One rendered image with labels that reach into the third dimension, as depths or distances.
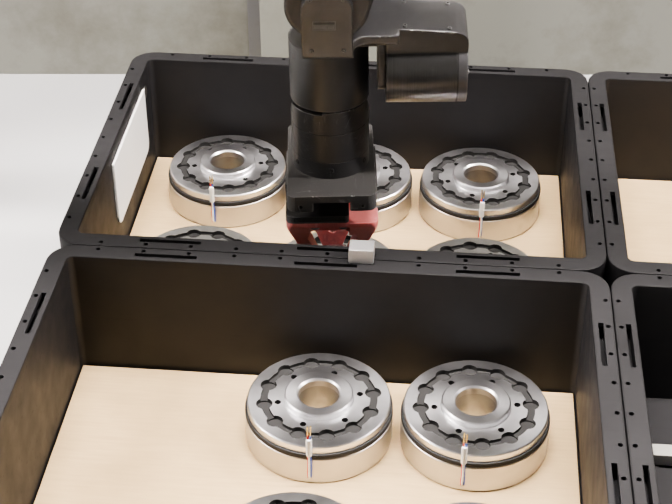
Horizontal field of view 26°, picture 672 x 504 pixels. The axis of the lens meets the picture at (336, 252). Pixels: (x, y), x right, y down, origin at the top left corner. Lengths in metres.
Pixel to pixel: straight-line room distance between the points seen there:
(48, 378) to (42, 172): 0.59
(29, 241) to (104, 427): 0.46
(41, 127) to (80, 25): 1.26
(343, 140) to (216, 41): 1.87
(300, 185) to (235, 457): 0.20
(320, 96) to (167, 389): 0.25
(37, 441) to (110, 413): 0.08
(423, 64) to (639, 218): 0.34
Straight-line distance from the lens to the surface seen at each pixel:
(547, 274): 1.03
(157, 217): 1.27
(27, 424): 0.99
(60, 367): 1.06
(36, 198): 1.55
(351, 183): 1.06
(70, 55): 2.96
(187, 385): 1.09
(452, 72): 1.02
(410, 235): 1.24
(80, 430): 1.06
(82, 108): 1.71
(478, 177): 1.28
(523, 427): 1.02
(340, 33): 0.98
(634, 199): 1.31
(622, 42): 2.95
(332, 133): 1.05
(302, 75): 1.03
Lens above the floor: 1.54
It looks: 35 degrees down
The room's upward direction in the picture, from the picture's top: straight up
